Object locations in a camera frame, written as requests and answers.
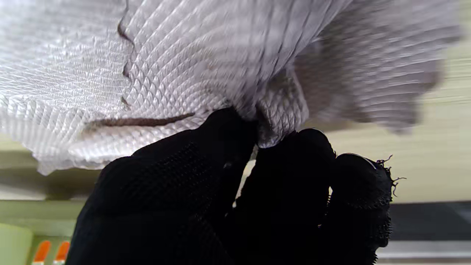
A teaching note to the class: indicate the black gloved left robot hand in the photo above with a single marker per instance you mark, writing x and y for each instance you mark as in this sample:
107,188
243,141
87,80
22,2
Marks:
176,206

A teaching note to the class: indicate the orange plastic bowl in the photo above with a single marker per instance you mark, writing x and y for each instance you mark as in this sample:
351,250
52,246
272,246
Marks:
49,252

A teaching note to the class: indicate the pale green plastic dish rack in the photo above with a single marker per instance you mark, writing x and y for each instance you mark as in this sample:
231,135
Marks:
36,217

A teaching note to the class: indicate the beige wiping cloth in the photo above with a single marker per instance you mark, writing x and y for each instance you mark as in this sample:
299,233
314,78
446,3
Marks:
184,66

